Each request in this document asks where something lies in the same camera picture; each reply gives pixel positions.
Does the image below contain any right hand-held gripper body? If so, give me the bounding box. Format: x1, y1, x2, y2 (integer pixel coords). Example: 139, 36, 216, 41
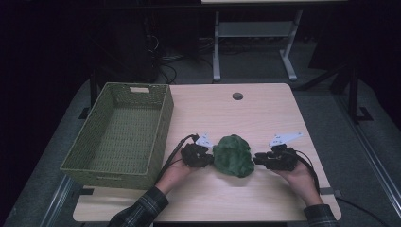
264, 131, 305, 172

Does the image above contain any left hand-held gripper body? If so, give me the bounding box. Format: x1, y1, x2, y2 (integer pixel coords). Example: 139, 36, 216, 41
180, 132, 216, 168

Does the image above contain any dark green fleece garment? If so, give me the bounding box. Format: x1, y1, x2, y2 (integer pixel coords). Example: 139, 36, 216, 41
212, 133, 256, 179

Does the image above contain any green woven basket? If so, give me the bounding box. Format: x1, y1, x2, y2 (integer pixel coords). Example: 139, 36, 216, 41
60, 81, 175, 191

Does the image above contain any person's left hand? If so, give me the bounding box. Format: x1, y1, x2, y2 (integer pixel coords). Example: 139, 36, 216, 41
154, 147, 199, 196

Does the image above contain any person's right hand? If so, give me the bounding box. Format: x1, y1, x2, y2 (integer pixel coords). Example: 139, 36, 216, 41
271, 160, 324, 208

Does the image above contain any grey tape strip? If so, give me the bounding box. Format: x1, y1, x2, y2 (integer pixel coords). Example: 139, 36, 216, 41
320, 186, 343, 199

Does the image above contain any black metal stand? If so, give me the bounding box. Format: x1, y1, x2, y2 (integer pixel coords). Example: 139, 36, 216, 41
292, 61, 375, 125

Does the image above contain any black stand leg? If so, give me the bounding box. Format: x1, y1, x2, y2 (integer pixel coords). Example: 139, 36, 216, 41
78, 69, 99, 120

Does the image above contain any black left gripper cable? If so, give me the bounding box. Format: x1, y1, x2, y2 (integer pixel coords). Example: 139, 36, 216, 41
155, 133, 201, 184

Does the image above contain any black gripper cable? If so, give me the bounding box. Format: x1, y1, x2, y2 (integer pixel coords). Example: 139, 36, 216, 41
293, 148, 322, 196
155, 133, 201, 184

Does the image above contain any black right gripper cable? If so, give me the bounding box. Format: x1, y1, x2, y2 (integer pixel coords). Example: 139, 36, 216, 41
293, 148, 322, 196

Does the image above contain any black floor cable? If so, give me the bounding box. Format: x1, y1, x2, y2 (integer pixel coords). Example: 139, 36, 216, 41
334, 196, 392, 227

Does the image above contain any tangle of floor cables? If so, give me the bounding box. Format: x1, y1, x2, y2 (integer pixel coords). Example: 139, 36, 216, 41
143, 17, 216, 85

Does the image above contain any black table bracket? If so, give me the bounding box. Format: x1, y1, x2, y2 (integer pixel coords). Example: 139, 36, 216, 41
73, 187, 96, 197

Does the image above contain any grey metal table frame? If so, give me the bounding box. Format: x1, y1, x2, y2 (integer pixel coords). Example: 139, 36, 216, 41
212, 9, 305, 83

